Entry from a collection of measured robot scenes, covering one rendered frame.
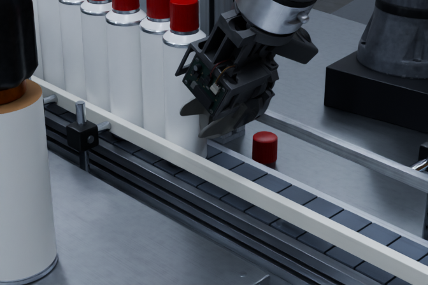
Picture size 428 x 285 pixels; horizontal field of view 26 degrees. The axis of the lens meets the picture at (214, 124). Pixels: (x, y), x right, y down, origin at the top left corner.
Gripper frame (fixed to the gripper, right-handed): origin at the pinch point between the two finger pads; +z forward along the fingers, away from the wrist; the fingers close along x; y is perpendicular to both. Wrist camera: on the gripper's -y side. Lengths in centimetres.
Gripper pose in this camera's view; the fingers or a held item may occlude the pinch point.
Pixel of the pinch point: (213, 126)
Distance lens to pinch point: 109.9
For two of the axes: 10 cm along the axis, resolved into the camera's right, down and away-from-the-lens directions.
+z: -3.5, 6.2, 7.0
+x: 6.1, 7.2, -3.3
